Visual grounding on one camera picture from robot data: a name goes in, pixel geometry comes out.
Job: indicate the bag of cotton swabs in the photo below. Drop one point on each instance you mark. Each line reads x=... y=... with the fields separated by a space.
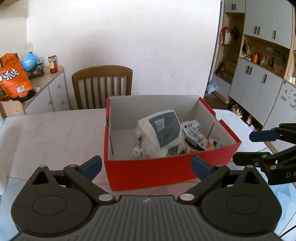
x=139 y=151

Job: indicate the blue globe ball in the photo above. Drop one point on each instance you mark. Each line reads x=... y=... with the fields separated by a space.
x=29 y=62

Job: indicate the red sauce jar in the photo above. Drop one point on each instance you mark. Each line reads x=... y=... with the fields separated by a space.
x=53 y=64

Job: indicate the wooden chair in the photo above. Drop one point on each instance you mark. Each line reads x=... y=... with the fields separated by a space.
x=94 y=85

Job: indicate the blue soda biscuit packet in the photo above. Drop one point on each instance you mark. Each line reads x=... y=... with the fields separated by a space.
x=216 y=144

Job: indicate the white pack with dark label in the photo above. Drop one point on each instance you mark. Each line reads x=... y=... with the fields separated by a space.
x=164 y=134

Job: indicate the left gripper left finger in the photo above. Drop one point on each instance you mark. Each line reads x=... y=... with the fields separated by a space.
x=81 y=179

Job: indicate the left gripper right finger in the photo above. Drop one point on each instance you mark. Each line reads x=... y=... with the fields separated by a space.
x=211 y=177

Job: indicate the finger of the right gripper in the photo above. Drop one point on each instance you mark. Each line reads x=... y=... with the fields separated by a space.
x=246 y=158
x=264 y=136

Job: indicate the orange snack bag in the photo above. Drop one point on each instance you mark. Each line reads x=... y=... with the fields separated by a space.
x=14 y=80

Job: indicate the wood and grey wall cabinet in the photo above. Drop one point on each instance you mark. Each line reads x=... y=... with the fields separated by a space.
x=253 y=70

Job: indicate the red cardboard box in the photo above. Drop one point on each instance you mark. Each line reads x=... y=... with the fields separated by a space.
x=124 y=172

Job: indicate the white side cabinet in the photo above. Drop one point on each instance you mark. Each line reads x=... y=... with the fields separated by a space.
x=51 y=95

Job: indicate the white black text sachet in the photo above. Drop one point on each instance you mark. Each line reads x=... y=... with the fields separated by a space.
x=193 y=135

